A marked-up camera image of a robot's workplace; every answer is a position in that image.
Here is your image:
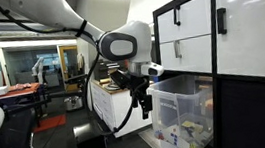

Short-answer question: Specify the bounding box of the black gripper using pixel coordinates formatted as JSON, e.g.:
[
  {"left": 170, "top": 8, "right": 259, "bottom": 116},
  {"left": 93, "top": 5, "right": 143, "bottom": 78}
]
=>
[{"left": 128, "top": 73, "right": 156, "bottom": 122}]

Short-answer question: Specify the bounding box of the clear plastic storage box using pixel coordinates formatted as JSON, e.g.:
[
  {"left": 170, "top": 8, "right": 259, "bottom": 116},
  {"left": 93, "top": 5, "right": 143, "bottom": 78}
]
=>
[{"left": 145, "top": 71, "right": 221, "bottom": 148}]

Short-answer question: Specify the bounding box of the black box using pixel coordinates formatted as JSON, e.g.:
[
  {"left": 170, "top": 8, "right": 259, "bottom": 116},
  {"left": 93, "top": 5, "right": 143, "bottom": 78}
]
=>
[{"left": 72, "top": 120, "right": 109, "bottom": 148}]

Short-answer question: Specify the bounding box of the white counter wood top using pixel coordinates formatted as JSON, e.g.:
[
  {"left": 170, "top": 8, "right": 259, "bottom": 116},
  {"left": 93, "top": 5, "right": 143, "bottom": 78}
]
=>
[{"left": 89, "top": 70, "right": 162, "bottom": 142}]

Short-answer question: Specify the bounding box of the black countertop appliance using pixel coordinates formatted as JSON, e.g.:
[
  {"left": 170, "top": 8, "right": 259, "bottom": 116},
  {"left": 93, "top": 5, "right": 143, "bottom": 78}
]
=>
[{"left": 93, "top": 57, "right": 122, "bottom": 82}]

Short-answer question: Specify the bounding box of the metal pot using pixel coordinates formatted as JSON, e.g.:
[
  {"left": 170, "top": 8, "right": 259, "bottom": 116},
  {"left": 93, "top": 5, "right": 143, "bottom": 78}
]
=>
[{"left": 63, "top": 94, "right": 84, "bottom": 112}]

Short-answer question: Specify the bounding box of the orange framed door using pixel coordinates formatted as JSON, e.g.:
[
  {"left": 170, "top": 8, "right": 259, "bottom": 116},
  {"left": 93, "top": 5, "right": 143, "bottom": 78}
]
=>
[{"left": 57, "top": 43, "right": 84, "bottom": 93}]

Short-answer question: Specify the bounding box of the red floor mat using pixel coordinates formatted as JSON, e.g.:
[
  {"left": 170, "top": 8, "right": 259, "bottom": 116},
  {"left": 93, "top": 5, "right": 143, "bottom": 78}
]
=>
[{"left": 31, "top": 113, "right": 68, "bottom": 135}]

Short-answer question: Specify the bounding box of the pink cloth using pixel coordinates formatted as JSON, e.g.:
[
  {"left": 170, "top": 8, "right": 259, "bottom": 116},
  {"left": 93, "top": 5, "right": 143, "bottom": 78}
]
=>
[{"left": 14, "top": 81, "right": 34, "bottom": 91}]

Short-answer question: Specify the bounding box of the red table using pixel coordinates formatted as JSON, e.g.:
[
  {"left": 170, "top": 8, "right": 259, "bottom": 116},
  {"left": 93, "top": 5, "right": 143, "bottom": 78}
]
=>
[{"left": 0, "top": 81, "right": 51, "bottom": 132}]

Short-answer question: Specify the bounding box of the black office chair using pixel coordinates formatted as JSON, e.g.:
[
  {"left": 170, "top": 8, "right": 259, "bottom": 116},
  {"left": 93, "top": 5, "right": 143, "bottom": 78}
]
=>
[{"left": 0, "top": 106, "right": 39, "bottom": 148}]

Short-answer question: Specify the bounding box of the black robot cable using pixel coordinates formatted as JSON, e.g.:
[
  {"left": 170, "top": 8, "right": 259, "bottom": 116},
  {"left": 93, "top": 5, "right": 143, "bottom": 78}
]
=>
[{"left": 0, "top": 0, "right": 156, "bottom": 148}]

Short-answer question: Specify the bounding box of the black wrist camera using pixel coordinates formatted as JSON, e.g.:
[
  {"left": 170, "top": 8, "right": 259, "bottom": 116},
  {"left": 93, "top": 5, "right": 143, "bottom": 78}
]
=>
[{"left": 109, "top": 67, "right": 134, "bottom": 93}]

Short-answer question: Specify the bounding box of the white drawer silver handle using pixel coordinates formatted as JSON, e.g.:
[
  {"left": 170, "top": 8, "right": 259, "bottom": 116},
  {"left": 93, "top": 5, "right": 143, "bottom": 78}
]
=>
[{"left": 158, "top": 34, "right": 217, "bottom": 80}]

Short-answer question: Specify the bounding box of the white drawer black handle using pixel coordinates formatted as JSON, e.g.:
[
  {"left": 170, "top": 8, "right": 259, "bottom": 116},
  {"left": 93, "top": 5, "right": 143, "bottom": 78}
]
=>
[{"left": 153, "top": 0, "right": 217, "bottom": 45}]

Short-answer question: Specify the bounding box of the black cabinet frame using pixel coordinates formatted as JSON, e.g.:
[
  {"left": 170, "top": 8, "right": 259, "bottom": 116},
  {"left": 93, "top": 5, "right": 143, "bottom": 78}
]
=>
[{"left": 149, "top": 0, "right": 265, "bottom": 148}]

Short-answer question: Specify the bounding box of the white cabinet door black handle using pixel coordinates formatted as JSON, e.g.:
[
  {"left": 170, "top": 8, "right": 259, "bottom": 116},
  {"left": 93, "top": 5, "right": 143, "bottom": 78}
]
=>
[{"left": 209, "top": 0, "right": 265, "bottom": 88}]

